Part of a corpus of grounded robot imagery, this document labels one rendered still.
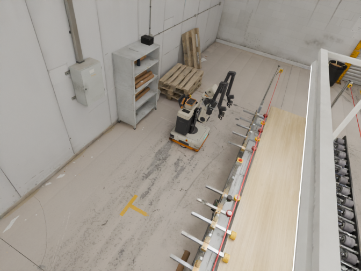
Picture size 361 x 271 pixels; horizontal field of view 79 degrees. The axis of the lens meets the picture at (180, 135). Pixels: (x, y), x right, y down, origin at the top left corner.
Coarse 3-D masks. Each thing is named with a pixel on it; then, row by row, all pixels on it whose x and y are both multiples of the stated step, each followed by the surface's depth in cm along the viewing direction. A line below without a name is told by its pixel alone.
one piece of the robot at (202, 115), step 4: (204, 92) 374; (204, 96) 369; (208, 96) 369; (200, 100) 387; (208, 104) 383; (204, 108) 392; (200, 112) 397; (204, 112) 392; (200, 116) 401; (204, 116) 397; (208, 116) 401; (200, 120) 407; (204, 120) 403
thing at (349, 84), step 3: (348, 81) 347; (345, 84) 353; (348, 84) 349; (351, 84) 346; (345, 87) 354; (348, 87) 350; (342, 90) 357; (339, 93) 364; (342, 93) 360; (339, 96) 365; (336, 99) 370; (333, 102) 374; (333, 105) 377
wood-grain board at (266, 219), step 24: (288, 120) 404; (264, 144) 348; (288, 144) 355; (264, 168) 311; (288, 168) 316; (264, 192) 280; (288, 192) 285; (240, 216) 252; (264, 216) 256; (288, 216) 260; (240, 240) 232; (264, 240) 235; (288, 240) 239; (240, 264) 215; (264, 264) 218; (288, 264) 221
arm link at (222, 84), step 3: (222, 81) 333; (219, 84) 331; (222, 84) 328; (225, 84) 326; (228, 84) 332; (219, 87) 335; (216, 90) 340; (219, 90) 338; (216, 93) 343; (213, 96) 349; (216, 96) 346; (213, 99) 351; (210, 102) 355; (213, 102) 352
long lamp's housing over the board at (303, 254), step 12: (312, 72) 216; (312, 84) 194; (312, 96) 177; (312, 108) 163; (312, 120) 150; (312, 132) 140; (312, 144) 131; (312, 156) 123; (312, 168) 116; (312, 180) 110; (300, 192) 110; (312, 192) 105; (300, 204) 103; (312, 204) 100; (300, 216) 98; (312, 216) 95; (300, 228) 94; (312, 228) 91; (300, 240) 89; (300, 252) 85; (300, 264) 82
